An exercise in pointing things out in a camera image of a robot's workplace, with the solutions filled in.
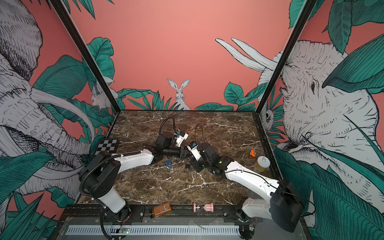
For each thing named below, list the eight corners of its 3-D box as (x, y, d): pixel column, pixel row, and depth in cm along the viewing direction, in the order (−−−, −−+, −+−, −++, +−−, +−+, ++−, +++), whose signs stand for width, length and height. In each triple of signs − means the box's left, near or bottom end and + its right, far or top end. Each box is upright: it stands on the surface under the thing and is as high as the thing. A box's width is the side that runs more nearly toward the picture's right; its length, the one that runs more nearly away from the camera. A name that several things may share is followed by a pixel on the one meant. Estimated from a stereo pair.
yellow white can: (256, 171, 91) (259, 167, 86) (252, 160, 96) (255, 155, 91) (268, 171, 91) (272, 167, 86) (264, 160, 96) (268, 155, 91)
